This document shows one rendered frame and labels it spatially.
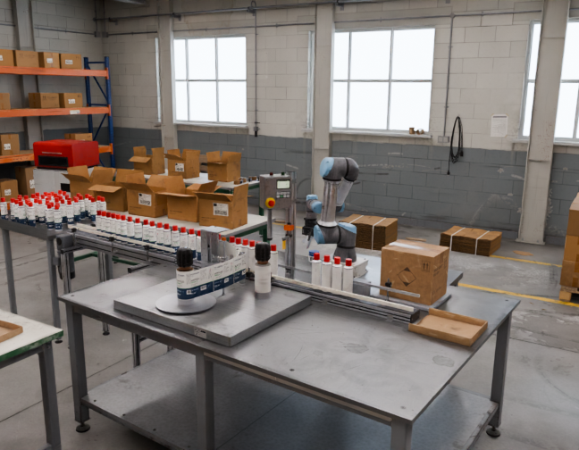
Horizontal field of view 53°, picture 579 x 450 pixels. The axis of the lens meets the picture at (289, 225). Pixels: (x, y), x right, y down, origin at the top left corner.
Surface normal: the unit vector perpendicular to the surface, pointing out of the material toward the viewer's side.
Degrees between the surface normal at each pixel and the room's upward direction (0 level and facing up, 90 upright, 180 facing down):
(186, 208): 90
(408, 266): 90
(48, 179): 90
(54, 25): 90
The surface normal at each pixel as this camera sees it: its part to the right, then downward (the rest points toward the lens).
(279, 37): -0.51, 0.19
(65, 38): 0.86, 0.13
